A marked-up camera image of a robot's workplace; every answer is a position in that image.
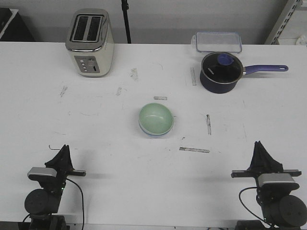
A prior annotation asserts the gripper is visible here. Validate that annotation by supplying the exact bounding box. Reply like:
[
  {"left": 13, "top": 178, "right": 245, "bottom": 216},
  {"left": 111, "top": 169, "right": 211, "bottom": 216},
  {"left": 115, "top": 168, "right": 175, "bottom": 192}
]
[
  {"left": 44, "top": 145, "right": 86, "bottom": 192},
  {"left": 231, "top": 141, "right": 302, "bottom": 178}
]

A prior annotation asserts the blue bowl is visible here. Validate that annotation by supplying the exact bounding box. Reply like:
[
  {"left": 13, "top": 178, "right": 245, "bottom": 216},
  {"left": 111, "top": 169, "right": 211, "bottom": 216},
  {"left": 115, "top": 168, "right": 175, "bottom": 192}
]
[{"left": 142, "top": 129, "right": 172, "bottom": 138}]

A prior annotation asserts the green bowl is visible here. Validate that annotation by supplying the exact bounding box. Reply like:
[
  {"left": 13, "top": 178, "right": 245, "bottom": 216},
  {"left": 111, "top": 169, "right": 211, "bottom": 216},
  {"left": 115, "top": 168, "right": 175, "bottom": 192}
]
[{"left": 139, "top": 103, "right": 174, "bottom": 134}]

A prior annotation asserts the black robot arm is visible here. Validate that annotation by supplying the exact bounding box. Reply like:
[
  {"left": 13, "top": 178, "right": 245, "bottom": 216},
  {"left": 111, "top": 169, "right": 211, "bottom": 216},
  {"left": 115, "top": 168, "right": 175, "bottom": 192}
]
[
  {"left": 231, "top": 141, "right": 307, "bottom": 230},
  {"left": 24, "top": 145, "right": 86, "bottom": 230}
]

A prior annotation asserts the dark blue saucepan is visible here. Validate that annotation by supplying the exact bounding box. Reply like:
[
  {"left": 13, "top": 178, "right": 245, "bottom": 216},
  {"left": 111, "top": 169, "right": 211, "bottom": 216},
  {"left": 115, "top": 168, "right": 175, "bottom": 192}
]
[{"left": 200, "top": 52, "right": 288, "bottom": 94}]

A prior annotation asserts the glass pot lid blue knob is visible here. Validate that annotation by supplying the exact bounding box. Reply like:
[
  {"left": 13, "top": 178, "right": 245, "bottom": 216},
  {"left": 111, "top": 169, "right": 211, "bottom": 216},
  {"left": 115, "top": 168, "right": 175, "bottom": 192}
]
[{"left": 202, "top": 52, "right": 243, "bottom": 84}]

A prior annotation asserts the cream and chrome toaster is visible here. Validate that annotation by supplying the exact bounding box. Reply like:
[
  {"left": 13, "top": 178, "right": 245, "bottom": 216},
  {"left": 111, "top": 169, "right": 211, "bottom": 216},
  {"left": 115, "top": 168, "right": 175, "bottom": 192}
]
[{"left": 65, "top": 8, "right": 115, "bottom": 77}]

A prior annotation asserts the clear plastic food container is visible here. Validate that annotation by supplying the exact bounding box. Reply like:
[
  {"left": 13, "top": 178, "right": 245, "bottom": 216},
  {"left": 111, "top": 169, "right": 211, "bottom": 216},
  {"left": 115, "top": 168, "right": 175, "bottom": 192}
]
[{"left": 191, "top": 31, "right": 242, "bottom": 53}]

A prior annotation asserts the white crumpled object on shelf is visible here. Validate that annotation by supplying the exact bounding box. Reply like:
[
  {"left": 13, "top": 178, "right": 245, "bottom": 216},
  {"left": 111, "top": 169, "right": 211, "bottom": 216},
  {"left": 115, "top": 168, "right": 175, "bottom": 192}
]
[{"left": 295, "top": 35, "right": 307, "bottom": 46}]

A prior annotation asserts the white slotted shelf upright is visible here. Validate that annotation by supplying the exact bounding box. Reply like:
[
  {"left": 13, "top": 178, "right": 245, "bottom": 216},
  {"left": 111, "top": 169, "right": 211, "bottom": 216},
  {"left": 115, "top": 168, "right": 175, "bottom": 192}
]
[{"left": 264, "top": 0, "right": 307, "bottom": 45}]

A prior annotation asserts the black tripod pole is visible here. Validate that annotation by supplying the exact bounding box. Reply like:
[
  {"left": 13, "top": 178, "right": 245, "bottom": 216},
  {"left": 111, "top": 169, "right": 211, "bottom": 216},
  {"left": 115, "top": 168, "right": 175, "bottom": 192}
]
[{"left": 121, "top": 0, "right": 131, "bottom": 44}]

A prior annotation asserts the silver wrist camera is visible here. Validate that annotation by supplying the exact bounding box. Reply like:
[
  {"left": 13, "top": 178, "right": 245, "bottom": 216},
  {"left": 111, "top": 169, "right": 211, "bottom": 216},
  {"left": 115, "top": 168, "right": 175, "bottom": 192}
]
[
  {"left": 27, "top": 167, "right": 57, "bottom": 181},
  {"left": 257, "top": 173, "right": 299, "bottom": 192}
]

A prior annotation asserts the left black cable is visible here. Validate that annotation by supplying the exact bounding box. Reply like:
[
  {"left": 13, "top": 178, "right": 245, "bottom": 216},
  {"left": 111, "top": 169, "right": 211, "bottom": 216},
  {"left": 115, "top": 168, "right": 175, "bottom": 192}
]
[{"left": 66, "top": 178, "right": 85, "bottom": 230}]

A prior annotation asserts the black cable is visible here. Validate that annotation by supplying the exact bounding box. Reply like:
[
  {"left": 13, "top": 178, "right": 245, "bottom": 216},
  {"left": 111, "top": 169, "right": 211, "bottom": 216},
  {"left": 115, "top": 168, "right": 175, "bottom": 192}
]
[
  {"left": 238, "top": 187, "right": 267, "bottom": 222},
  {"left": 66, "top": 178, "right": 85, "bottom": 230}
]

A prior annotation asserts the right black cable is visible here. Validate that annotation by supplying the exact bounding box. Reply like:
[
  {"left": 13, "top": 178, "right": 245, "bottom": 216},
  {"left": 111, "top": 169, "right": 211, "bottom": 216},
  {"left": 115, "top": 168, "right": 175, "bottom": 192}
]
[{"left": 238, "top": 187, "right": 267, "bottom": 222}]

